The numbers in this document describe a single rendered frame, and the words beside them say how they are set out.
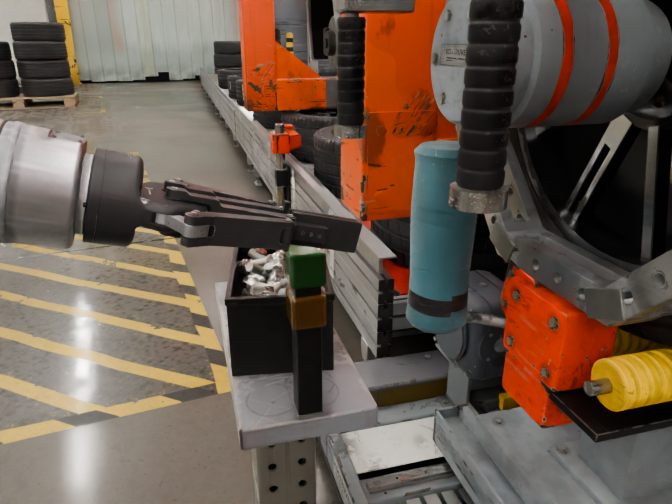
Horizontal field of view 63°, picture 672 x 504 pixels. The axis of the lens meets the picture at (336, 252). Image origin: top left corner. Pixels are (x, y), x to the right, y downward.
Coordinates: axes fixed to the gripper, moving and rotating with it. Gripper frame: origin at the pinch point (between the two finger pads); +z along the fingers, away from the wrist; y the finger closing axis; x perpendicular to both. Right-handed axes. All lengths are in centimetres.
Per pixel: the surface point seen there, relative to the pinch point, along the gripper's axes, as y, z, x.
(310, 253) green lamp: 5.2, 1.5, 4.0
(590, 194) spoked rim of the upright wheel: 9.8, 41.0, -8.3
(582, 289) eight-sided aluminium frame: -2.1, 32.3, 1.6
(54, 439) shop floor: 74, -22, 79
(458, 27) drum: 5.2, 11.0, -21.5
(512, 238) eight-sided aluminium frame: 11.8, 32.5, 0.0
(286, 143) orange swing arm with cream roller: 173, 48, 11
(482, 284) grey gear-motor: 39, 53, 16
